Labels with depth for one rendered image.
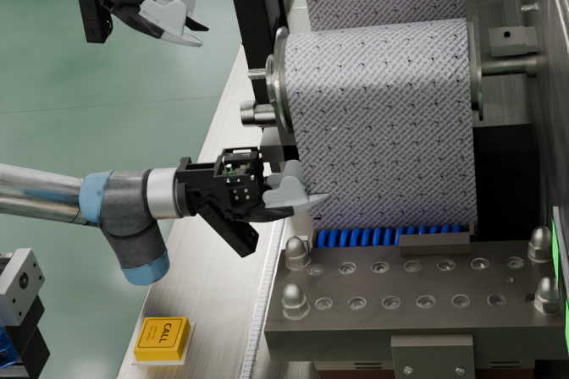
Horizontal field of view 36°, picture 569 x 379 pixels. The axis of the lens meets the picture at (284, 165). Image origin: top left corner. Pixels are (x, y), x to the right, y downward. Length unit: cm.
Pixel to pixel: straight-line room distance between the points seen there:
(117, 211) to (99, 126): 253
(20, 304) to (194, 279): 50
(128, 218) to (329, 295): 32
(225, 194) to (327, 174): 14
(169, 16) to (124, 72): 303
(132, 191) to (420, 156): 41
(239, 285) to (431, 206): 36
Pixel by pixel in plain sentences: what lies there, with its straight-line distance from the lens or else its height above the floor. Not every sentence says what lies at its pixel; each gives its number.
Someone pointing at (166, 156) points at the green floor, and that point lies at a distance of 347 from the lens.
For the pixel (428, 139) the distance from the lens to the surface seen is 117.
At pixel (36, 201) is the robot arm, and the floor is 110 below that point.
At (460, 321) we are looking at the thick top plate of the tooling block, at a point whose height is 103.
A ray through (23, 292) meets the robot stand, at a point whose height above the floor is 73.
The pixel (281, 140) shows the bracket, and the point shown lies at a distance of 128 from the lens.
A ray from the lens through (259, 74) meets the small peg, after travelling 119.
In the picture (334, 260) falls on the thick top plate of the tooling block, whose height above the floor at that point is 103.
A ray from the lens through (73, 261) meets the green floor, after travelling 309.
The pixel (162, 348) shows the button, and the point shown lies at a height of 92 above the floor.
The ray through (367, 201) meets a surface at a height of 108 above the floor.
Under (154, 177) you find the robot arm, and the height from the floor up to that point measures 115.
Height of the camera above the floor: 184
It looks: 34 degrees down
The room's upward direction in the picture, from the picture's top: 12 degrees counter-clockwise
